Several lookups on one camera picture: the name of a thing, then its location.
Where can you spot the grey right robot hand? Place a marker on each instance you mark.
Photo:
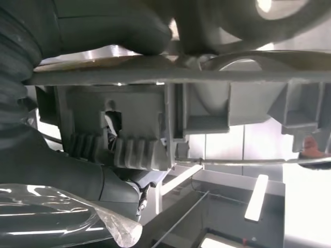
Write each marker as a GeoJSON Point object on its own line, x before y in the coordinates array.
{"type": "Point", "coordinates": [103, 27]}

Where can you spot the red object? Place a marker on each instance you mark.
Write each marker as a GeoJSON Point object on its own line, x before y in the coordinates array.
{"type": "Point", "coordinates": [311, 149]}

